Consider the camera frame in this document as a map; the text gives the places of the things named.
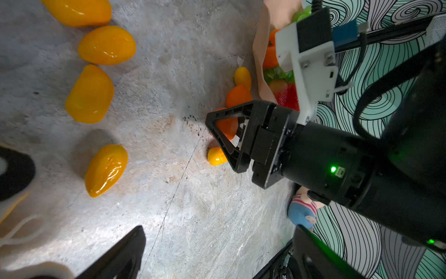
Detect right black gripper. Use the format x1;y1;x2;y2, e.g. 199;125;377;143
205;100;376;206

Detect pink scalloped fruit bowl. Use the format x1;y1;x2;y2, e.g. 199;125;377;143
252;0;304;103

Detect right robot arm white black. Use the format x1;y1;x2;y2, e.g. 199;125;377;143
206;8;446;252

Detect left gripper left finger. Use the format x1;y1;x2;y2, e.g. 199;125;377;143
78;226;146;279

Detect red fake strawberry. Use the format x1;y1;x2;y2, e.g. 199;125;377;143
269;80;300;112

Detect yellow fake kumquat near bowl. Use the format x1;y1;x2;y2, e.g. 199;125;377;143
234;66;252;91

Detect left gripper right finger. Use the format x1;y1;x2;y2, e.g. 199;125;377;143
293;225;363;279

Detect pink boy plush doll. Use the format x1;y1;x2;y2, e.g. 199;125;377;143
288;186;325;232

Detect green fake grape bunch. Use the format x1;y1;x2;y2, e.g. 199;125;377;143
292;5;312;23

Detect orange fake tangerine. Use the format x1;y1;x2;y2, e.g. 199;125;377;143
225;85;253;108
216;117;239;141
262;29;280;69

